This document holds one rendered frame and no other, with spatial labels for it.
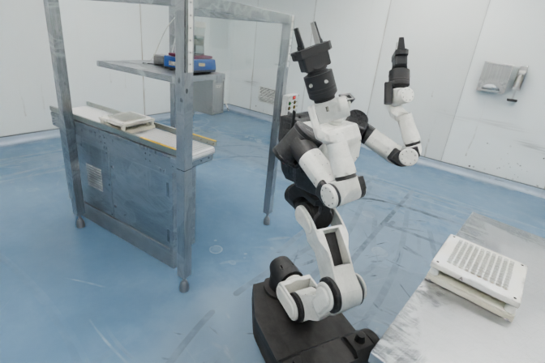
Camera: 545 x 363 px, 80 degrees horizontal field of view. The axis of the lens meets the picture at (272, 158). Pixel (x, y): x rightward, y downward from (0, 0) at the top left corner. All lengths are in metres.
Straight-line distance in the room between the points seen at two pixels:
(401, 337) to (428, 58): 4.34
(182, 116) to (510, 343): 1.47
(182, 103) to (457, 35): 4.00
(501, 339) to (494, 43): 4.13
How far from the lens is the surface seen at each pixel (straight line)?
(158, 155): 1.96
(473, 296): 1.24
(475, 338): 1.14
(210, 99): 1.88
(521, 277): 1.35
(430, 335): 1.08
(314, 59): 0.97
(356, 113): 1.54
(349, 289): 1.43
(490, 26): 4.97
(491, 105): 4.98
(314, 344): 1.80
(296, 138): 1.16
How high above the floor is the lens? 1.53
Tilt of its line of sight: 21 degrees down
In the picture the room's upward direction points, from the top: 6 degrees clockwise
